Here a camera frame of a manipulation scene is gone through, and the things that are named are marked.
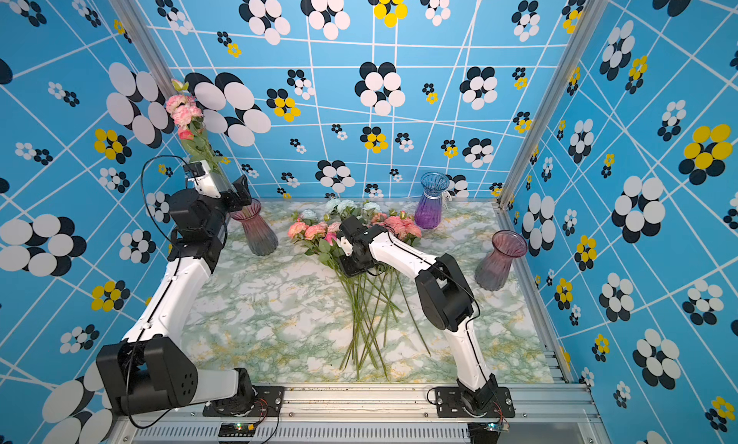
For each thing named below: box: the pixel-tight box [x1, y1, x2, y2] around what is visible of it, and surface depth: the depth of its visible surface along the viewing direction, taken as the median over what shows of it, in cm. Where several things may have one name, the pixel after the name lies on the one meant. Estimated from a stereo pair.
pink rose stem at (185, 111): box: [165, 78, 226, 176], surface depth 81 cm
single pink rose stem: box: [178, 127, 228, 181], surface depth 82 cm
